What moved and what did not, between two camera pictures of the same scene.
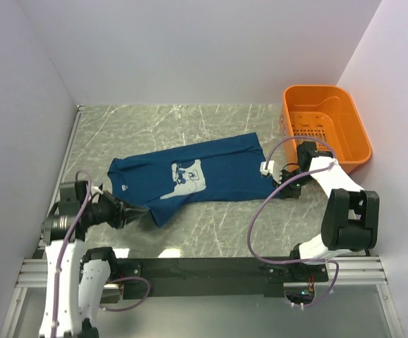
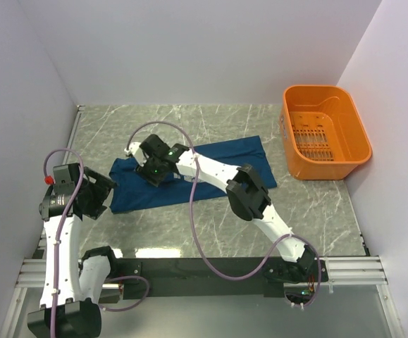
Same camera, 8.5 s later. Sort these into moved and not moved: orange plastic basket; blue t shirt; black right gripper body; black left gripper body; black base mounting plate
Moved: black left gripper body; black right gripper body
Not moved: blue t shirt; orange plastic basket; black base mounting plate
